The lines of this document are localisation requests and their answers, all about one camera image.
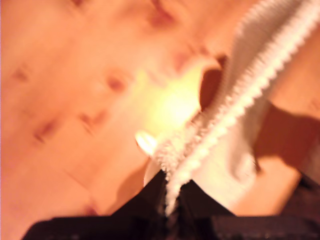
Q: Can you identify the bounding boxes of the cream fluffy tea towel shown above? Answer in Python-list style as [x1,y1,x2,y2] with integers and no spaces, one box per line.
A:
[134,0,320,217]

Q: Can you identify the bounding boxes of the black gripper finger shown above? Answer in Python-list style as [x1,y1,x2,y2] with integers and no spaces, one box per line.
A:
[112,171,168,240]
[178,178,236,240]

